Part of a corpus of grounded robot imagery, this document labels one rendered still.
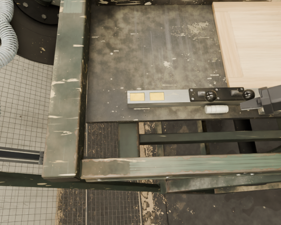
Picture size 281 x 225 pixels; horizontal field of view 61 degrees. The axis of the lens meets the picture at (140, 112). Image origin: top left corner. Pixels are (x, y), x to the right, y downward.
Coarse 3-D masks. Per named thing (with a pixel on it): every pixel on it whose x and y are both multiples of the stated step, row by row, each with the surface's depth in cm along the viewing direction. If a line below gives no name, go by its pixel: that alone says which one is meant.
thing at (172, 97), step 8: (248, 88) 88; (256, 88) 88; (128, 96) 85; (168, 96) 86; (176, 96) 86; (184, 96) 86; (256, 96) 87; (128, 104) 85; (136, 104) 85; (144, 104) 86; (152, 104) 86; (160, 104) 86; (168, 104) 86; (176, 104) 87; (184, 104) 87; (192, 104) 87; (200, 104) 88; (208, 104) 88; (216, 104) 88; (224, 104) 89; (232, 104) 89
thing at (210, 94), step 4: (200, 92) 84; (204, 92) 84; (208, 92) 74; (212, 92) 73; (200, 96) 85; (204, 96) 75; (208, 96) 73; (212, 96) 73; (216, 96) 74; (208, 100) 74; (212, 100) 74
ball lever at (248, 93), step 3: (231, 90) 85; (234, 90) 85; (237, 90) 85; (246, 90) 75; (249, 90) 74; (252, 90) 74; (231, 93) 85; (234, 93) 84; (237, 93) 82; (240, 93) 80; (243, 93) 75; (246, 93) 74; (249, 93) 74; (252, 93) 74; (243, 96) 75; (246, 96) 74; (249, 96) 74; (252, 96) 74; (246, 99) 75; (249, 99) 74
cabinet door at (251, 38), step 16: (224, 16) 103; (240, 16) 104; (256, 16) 104; (272, 16) 104; (224, 32) 100; (240, 32) 100; (256, 32) 101; (272, 32) 101; (224, 48) 97; (240, 48) 97; (256, 48) 97; (272, 48) 98; (224, 64) 95; (240, 64) 94; (256, 64) 95; (272, 64) 95; (240, 80) 91; (256, 80) 92; (272, 80) 92
